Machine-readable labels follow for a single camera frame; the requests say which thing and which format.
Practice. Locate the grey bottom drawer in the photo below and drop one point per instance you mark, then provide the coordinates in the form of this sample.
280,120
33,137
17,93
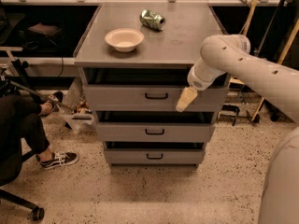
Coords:
151,156

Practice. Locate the grey top drawer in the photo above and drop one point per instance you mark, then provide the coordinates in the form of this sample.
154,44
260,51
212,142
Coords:
149,98

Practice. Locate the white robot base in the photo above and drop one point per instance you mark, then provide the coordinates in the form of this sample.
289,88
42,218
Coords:
280,198

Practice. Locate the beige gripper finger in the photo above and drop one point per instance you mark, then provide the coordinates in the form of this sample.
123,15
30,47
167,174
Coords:
187,96

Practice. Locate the seated person in black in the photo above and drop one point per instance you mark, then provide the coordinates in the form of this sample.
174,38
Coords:
19,119

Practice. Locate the black office chair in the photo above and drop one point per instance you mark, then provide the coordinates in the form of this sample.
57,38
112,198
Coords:
10,168

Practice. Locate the white paper bowl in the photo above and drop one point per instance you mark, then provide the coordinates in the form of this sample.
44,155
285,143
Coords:
124,39

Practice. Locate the clear plastic bag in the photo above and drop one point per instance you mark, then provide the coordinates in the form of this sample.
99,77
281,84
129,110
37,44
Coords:
75,112

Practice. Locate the dark box on shelf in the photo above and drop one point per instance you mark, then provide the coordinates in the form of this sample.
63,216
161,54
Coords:
44,30

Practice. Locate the black tripod pole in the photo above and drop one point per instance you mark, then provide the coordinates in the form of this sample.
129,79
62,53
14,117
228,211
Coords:
36,93

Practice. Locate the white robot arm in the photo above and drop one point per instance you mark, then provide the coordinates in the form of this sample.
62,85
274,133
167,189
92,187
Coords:
220,54

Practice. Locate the crushed green soda can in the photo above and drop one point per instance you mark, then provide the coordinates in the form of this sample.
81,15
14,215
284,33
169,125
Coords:
152,19

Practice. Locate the black white sneaker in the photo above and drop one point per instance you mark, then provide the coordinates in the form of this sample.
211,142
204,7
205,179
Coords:
59,159

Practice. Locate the grey drawer cabinet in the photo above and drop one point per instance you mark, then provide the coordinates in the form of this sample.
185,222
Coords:
164,58

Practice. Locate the wooden stick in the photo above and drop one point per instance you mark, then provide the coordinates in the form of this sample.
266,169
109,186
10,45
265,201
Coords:
249,18

